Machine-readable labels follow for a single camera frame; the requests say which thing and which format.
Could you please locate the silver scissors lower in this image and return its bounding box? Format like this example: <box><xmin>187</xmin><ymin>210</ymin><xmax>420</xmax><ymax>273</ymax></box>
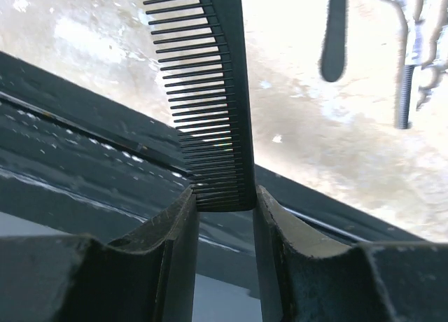
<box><xmin>386</xmin><ymin>0</ymin><xmax>447</xmax><ymax>130</ymax></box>

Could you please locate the black straight comb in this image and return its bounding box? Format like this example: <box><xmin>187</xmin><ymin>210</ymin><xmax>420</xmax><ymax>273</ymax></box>
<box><xmin>143</xmin><ymin>0</ymin><xmax>256</xmax><ymax>212</ymax></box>

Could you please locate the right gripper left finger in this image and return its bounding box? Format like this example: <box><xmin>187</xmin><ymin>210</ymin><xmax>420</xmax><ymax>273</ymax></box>
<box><xmin>1</xmin><ymin>188</ymin><xmax>199</xmax><ymax>321</ymax></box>

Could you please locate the black handled comb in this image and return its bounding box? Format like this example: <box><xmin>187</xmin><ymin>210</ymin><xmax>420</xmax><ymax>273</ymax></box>
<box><xmin>321</xmin><ymin>0</ymin><xmax>347</xmax><ymax>83</ymax></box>

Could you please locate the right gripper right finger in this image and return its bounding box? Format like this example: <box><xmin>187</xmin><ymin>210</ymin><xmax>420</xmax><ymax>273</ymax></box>
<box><xmin>253</xmin><ymin>186</ymin><xmax>447</xmax><ymax>321</ymax></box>

